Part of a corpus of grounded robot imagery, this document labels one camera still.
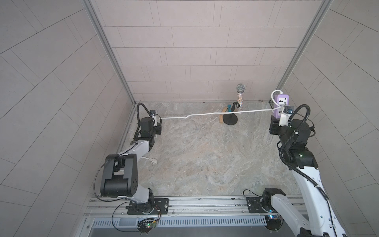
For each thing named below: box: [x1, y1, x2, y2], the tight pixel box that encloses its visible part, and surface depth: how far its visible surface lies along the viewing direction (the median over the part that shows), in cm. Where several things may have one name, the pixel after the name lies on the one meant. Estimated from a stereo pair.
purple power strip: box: [273, 94, 290, 119], surface depth 65 cm
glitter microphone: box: [236, 82, 246, 115], surface depth 86 cm
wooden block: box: [219, 106, 228, 124], surface depth 108 cm
